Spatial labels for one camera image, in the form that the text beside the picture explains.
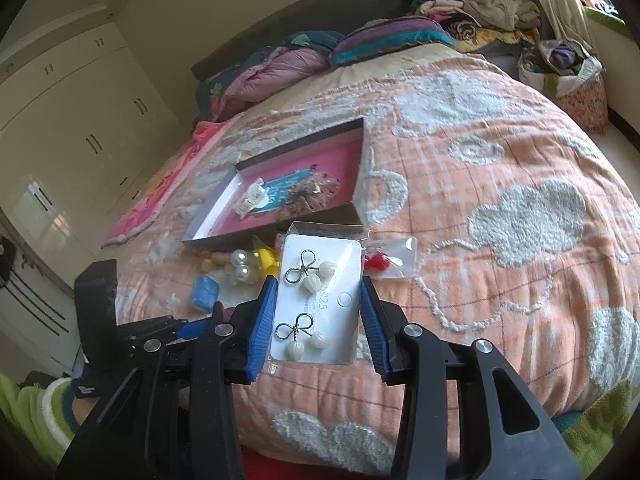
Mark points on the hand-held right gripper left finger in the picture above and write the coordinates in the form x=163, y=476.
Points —
x=262, y=325

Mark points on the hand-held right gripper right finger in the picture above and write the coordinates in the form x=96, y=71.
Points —
x=372, y=325

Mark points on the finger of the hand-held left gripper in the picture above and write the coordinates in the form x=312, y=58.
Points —
x=218, y=312
x=192, y=329

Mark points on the beige hair clip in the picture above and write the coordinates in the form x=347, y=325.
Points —
x=215, y=261

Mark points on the white pearl earrings card bag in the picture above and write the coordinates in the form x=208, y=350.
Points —
x=340, y=280

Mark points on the red ball earrings card bag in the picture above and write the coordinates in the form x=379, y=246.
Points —
x=380, y=261

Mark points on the grey box with pink lining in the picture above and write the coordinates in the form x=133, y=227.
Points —
x=320, y=160

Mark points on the person's left forearm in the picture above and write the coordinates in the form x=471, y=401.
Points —
x=30, y=410

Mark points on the dark beaded jewelry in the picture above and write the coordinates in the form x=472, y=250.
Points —
x=310, y=195

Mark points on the blue jewelry card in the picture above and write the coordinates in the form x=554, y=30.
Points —
x=287, y=182

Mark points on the small blue box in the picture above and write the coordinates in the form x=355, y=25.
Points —
x=205, y=291

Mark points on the large pearl earrings packet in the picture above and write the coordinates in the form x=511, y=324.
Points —
x=244, y=266

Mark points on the white door with black bars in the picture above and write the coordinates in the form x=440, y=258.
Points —
x=30, y=310

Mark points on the yellow hair accessory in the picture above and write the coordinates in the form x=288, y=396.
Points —
x=265, y=257

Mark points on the black hanging bag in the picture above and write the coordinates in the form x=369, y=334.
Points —
x=7, y=257

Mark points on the white claw hair clip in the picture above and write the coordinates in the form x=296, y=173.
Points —
x=251, y=197

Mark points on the pink cartoon blanket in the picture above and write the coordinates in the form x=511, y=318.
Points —
x=150, y=200

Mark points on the cream wardrobe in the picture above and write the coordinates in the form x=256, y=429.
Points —
x=75, y=110

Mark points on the green fluffy cloth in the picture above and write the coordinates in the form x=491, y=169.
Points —
x=595, y=425

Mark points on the purple and navy quilt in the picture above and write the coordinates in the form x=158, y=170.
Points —
x=285, y=65

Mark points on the beige bed sheet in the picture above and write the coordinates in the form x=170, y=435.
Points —
x=400, y=57

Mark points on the striped purple teal pillow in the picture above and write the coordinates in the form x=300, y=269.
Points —
x=395, y=40

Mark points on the dark grey headboard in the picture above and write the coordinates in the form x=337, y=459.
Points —
x=300, y=15

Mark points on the floral bag of clothes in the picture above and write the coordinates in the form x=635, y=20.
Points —
x=575, y=80

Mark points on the pile of clothes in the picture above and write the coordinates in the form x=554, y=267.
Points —
x=475, y=10

